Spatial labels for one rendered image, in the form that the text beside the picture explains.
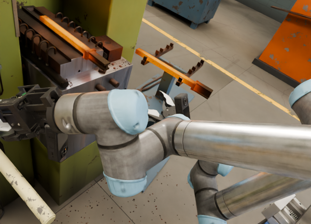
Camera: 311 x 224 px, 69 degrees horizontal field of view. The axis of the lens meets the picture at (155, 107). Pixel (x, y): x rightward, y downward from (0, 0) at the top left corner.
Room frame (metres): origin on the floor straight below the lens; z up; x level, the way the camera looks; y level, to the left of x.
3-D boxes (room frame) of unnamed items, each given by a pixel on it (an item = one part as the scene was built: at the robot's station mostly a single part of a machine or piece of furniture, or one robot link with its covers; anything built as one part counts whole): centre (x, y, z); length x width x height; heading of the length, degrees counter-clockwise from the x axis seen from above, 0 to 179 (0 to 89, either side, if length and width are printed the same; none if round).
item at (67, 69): (0.81, 0.52, 0.96); 0.42 x 0.20 x 0.09; 65
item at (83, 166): (0.87, 0.50, 0.23); 0.56 x 0.38 x 0.47; 65
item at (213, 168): (0.49, -0.23, 0.97); 0.11 x 0.08 x 0.09; 65
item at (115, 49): (0.91, 0.31, 0.95); 0.12 x 0.09 x 0.07; 65
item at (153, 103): (1.12, -0.01, 0.65); 0.40 x 0.30 x 0.02; 161
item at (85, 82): (0.87, 0.50, 0.69); 0.56 x 0.38 x 0.45; 65
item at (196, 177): (0.48, -0.23, 0.88); 0.11 x 0.08 x 0.11; 14
